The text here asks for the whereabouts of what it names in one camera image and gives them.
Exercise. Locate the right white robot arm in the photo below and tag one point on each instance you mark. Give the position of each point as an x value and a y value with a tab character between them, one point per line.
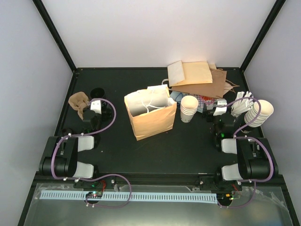
255	160

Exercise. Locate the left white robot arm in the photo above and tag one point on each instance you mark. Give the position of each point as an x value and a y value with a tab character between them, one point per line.
66	162

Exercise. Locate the brown pulp cup carrier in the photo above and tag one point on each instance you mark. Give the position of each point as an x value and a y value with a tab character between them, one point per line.
78	102

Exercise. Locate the left black lid stack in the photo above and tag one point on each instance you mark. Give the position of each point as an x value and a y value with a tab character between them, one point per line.
66	131

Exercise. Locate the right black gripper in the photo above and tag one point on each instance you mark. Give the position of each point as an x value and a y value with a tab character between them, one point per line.
208	112

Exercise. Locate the tilted paper cup stack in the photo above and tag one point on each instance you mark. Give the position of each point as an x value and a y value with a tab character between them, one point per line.
258	113

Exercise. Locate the black printed paper cup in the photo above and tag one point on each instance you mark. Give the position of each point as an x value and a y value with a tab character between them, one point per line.
97	93

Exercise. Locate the orange paper bag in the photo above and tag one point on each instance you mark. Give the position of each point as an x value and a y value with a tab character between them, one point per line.
151	111
190	73

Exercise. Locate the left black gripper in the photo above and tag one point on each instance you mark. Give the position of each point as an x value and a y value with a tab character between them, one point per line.
109	114

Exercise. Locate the brown kraft paper bag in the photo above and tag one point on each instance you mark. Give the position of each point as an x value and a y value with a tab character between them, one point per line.
216	89

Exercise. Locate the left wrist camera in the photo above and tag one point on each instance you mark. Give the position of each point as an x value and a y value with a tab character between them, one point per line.
96	106

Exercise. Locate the small circuit board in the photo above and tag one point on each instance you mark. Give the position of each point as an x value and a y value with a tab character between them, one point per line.
94	194

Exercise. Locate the white paper cup stack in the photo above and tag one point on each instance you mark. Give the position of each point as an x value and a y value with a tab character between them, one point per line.
188	107

